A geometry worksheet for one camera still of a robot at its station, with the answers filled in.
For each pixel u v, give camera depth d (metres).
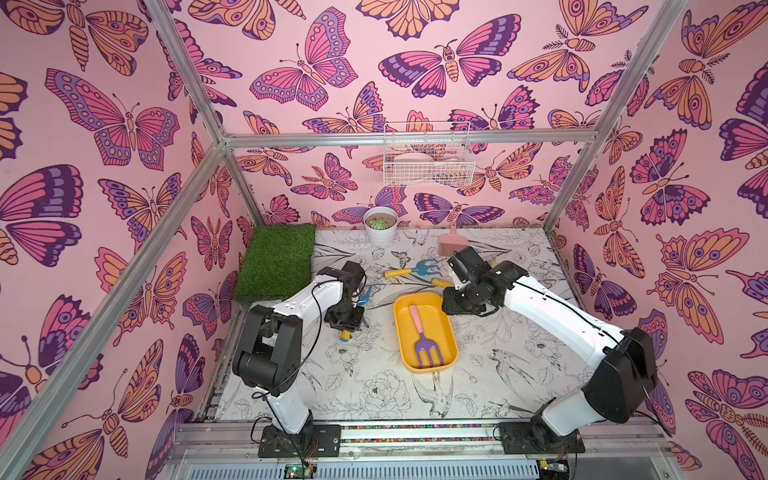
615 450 0.72
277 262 1.06
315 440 0.73
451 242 1.18
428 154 0.94
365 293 0.92
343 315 0.77
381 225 1.06
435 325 0.93
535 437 0.66
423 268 1.07
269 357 0.47
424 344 0.89
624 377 0.41
